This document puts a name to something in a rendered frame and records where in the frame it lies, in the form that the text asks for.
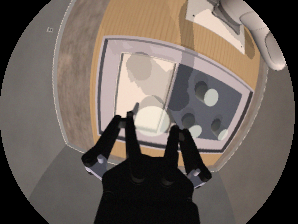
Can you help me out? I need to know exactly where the clear glass jar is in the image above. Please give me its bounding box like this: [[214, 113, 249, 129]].
[[135, 95, 170, 136], [211, 121, 228, 140], [196, 85, 218, 106], [182, 116, 202, 138]]

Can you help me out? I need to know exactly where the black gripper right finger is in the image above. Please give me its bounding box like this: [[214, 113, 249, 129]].
[[161, 109, 212, 189]]

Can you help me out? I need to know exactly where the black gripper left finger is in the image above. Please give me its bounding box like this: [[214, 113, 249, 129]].
[[81, 102, 147, 183]]

